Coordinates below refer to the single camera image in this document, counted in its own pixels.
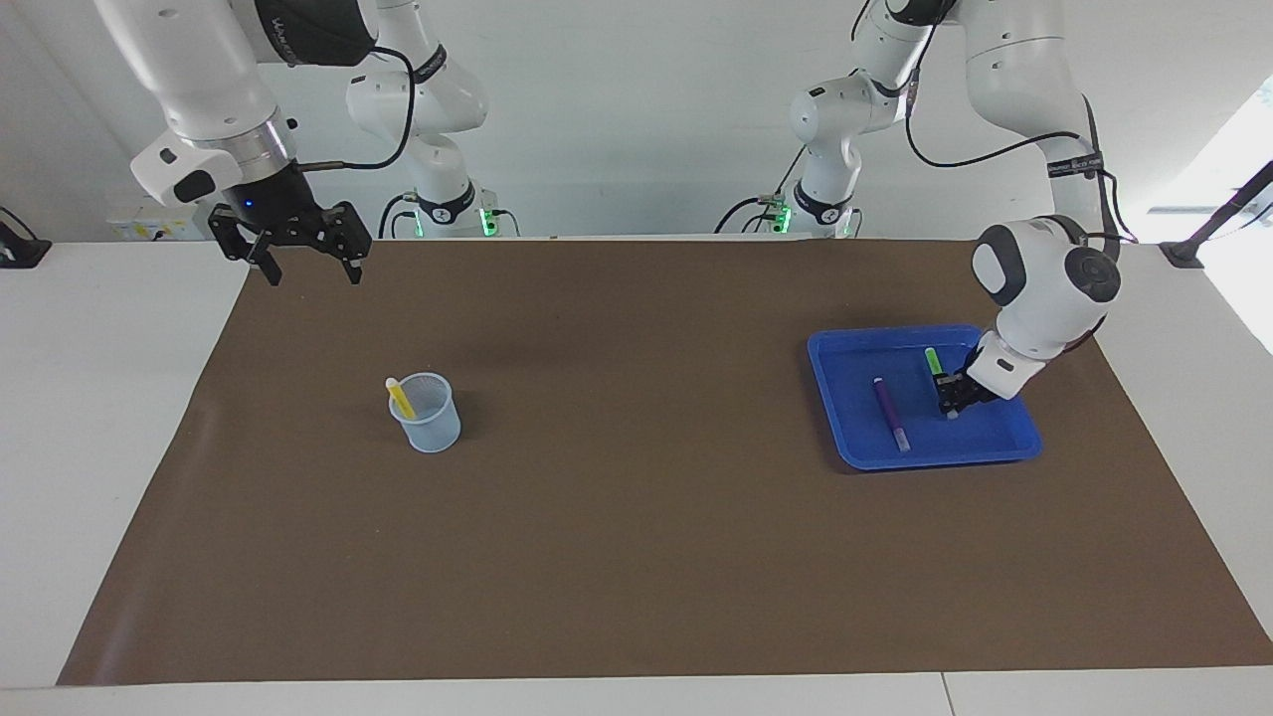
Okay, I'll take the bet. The brown table mat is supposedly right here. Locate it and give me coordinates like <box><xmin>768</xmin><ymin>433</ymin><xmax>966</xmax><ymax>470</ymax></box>
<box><xmin>57</xmin><ymin>237</ymin><xmax>1273</xmax><ymax>687</ymax></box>

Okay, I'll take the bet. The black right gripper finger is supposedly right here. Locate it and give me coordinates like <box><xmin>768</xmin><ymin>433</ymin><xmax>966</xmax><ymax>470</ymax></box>
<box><xmin>209</xmin><ymin>204</ymin><xmax>283</xmax><ymax>287</ymax></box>
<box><xmin>316</xmin><ymin>202</ymin><xmax>374</xmax><ymax>286</ymax></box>

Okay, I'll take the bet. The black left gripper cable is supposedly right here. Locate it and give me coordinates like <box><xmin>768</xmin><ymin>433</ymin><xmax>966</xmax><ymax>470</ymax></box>
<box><xmin>903</xmin><ymin>0</ymin><xmax>1140</xmax><ymax>245</ymax></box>

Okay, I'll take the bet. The blue plastic tray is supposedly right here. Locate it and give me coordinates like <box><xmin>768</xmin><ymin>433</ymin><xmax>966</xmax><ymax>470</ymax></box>
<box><xmin>807</xmin><ymin>324</ymin><xmax>1043</xmax><ymax>471</ymax></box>

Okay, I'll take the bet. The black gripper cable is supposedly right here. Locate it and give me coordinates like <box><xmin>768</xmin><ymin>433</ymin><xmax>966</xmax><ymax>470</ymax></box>
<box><xmin>903</xmin><ymin>0</ymin><xmax>1140</xmax><ymax>245</ymax></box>
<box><xmin>298</xmin><ymin>45</ymin><xmax>417</xmax><ymax>173</ymax></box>

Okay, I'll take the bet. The white wall socket box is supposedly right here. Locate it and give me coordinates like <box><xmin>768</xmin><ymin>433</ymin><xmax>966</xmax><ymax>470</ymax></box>
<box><xmin>107</xmin><ymin>192</ymin><xmax>205</xmax><ymax>243</ymax></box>

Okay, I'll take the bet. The translucent plastic cup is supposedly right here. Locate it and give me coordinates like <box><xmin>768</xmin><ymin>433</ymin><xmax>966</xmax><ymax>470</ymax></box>
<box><xmin>388</xmin><ymin>372</ymin><xmax>462</xmax><ymax>454</ymax></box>

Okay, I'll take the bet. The green marker pen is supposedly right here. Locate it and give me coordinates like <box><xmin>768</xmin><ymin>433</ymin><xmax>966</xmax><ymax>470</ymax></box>
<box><xmin>924</xmin><ymin>347</ymin><xmax>959</xmax><ymax>420</ymax></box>

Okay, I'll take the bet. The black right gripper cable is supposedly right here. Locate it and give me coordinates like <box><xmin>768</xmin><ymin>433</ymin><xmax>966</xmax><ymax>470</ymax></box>
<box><xmin>298</xmin><ymin>45</ymin><xmax>417</xmax><ymax>173</ymax></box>

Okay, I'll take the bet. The black clamp stand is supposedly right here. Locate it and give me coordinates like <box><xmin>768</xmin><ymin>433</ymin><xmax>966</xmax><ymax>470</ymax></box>
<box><xmin>1159</xmin><ymin>159</ymin><xmax>1273</xmax><ymax>269</ymax></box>

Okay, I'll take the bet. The purple marker pen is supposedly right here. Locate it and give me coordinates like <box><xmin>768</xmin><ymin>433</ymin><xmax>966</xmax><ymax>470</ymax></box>
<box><xmin>873</xmin><ymin>376</ymin><xmax>912</xmax><ymax>453</ymax></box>

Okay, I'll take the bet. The black table mount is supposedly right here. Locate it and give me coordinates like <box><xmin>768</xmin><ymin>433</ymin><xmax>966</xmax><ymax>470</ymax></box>
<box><xmin>0</xmin><ymin>206</ymin><xmax>53</xmax><ymax>269</ymax></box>

